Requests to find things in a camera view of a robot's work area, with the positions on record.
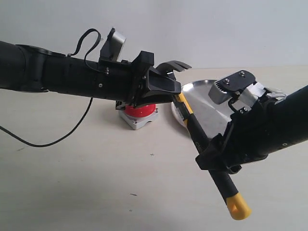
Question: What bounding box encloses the black yellow claw hammer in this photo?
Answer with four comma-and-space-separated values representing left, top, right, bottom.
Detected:
157, 60, 253, 221

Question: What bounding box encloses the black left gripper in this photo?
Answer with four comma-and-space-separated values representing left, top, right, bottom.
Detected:
42, 51, 181, 107

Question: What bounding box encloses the red dome push button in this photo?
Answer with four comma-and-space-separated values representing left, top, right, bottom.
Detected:
115, 102, 159, 130

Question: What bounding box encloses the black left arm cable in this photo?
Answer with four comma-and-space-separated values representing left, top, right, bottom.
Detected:
0, 28, 102, 147

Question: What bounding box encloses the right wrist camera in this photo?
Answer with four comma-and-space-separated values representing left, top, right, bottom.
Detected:
208, 70, 267, 108

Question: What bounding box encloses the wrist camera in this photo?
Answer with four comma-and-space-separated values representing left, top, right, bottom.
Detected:
208, 70, 267, 108
100, 27, 126, 62

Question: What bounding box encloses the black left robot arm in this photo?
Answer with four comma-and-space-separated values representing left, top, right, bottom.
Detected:
0, 42, 181, 107

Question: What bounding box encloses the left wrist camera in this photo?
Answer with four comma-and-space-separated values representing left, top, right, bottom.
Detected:
100, 27, 126, 62

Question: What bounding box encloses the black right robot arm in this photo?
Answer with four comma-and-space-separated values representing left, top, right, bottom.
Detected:
195, 87, 308, 174

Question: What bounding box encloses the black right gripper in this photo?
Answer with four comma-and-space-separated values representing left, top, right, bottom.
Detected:
195, 99, 286, 175

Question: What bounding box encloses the round stainless steel plate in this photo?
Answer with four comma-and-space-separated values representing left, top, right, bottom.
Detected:
182, 79, 233, 139

